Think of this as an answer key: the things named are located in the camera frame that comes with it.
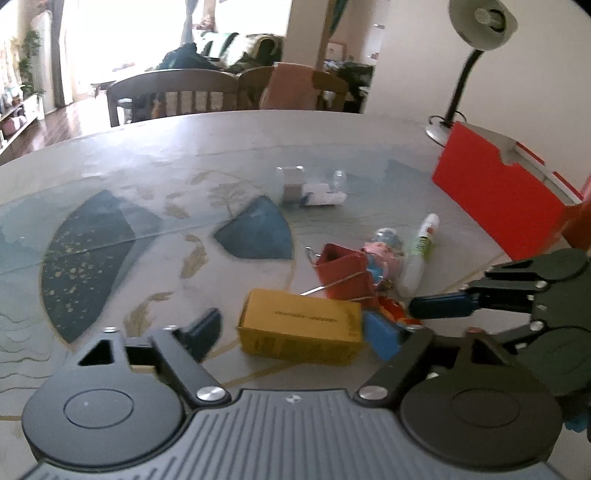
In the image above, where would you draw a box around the small yellow cardboard box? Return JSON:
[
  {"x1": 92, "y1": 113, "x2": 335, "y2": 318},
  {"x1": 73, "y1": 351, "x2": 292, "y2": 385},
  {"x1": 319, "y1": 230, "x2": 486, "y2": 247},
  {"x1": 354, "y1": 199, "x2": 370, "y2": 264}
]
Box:
[{"x1": 238, "y1": 289, "x2": 363, "y2": 365}]

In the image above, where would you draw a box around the white green glue tube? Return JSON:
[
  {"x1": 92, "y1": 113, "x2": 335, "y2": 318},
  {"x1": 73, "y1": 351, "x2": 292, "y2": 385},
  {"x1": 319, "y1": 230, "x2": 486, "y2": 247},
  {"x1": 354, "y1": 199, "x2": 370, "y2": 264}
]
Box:
[{"x1": 398, "y1": 213, "x2": 440, "y2": 298}]

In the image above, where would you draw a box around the blue gloved hand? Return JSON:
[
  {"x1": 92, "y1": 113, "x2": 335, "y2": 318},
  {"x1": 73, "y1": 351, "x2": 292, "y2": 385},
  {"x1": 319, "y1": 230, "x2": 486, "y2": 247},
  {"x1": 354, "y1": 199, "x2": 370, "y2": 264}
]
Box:
[{"x1": 564, "y1": 405, "x2": 591, "y2": 435}]

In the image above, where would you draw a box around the red plastic toy figure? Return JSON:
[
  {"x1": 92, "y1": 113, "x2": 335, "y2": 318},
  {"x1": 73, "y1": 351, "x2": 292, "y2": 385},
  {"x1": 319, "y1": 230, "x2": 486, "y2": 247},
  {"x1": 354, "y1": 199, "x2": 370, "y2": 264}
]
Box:
[{"x1": 562, "y1": 176, "x2": 591, "y2": 252}]

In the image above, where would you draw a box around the red cardboard box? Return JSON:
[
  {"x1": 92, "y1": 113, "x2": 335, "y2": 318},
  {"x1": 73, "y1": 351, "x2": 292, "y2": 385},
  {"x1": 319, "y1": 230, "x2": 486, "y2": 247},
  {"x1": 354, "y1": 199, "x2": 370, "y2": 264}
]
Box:
[{"x1": 433, "y1": 122, "x2": 583, "y2": 260}]

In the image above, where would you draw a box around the pink pig toy figure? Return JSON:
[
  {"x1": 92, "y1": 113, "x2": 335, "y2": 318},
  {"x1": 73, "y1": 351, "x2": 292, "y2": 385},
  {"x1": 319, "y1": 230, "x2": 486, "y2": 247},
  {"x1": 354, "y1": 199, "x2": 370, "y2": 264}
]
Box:
[{"x1": 362, "y1": 227, "x2": 406, "y2": 297}]

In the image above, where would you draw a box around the clear plastic cup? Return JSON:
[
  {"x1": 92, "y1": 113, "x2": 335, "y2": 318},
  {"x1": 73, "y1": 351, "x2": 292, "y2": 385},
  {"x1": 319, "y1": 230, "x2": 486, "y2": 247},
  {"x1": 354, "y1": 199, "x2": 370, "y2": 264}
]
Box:
[{"x1": 276, "y1": 165, "x2": 305, "y2": 205}]

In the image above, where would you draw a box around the dark wooden chair left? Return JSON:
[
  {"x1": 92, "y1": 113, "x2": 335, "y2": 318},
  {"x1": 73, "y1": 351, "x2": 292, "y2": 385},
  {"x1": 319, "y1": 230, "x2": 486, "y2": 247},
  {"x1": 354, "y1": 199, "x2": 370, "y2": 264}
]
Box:
[{"x1": 106, "y1": 69, "x2": 238, "y2": 127}]

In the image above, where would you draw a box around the dark wooden chair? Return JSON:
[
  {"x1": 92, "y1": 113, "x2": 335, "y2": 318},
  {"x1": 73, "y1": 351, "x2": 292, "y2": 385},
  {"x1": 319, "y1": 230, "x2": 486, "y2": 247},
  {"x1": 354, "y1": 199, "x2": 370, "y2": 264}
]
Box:
[
  {"x1": 238, "y1": 62, "x2": 349, "y2": 112},
  {"x1": 106, "y1": 69, "x2": 238, "y2": 127}
]

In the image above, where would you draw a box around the grey desk lamp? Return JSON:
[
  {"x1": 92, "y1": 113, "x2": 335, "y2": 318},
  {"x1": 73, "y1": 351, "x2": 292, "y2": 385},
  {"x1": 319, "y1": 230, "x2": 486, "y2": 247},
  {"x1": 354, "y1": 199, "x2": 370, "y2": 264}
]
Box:
[{"x1": 425, "y1": 0, "x2": 518, "y2": 146}]

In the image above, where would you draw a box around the dark wooden chair right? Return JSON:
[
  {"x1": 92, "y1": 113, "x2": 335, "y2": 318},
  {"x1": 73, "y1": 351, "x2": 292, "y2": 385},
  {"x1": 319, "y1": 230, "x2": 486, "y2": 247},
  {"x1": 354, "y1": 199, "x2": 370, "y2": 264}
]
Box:
[{"x1": 238, "y1": 62, "x2": 349, "y2": 112}]

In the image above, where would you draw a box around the white tv cabinet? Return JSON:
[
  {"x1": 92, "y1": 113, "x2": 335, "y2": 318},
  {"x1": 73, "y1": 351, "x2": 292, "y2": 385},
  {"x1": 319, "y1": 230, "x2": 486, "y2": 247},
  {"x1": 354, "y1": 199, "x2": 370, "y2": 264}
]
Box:
[{"x1": 1, "y1": 94, "x2": 44, "y2": 156}]

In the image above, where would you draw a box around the pink cloth on chair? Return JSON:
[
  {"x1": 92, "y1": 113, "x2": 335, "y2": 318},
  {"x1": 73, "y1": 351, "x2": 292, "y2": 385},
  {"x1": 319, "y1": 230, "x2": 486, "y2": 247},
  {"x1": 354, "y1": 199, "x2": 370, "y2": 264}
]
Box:
[{"x1": 259, "y1": 62, "x2": 318, "y2": 110}]

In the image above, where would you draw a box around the sofa with clothes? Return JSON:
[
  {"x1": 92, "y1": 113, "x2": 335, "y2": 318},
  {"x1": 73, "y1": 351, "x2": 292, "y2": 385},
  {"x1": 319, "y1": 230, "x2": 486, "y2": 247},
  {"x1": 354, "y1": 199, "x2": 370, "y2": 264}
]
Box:
[{"x1": 155, "y1": 32, "x2": 283, "y2": 75}]

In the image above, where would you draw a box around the green potted plant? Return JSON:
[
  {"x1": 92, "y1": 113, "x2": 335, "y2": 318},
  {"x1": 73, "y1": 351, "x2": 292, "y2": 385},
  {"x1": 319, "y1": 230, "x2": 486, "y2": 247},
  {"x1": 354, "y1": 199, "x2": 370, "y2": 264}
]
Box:
[{"x1": 18, "y1": 30, "x2": 45, "y2": 97}]

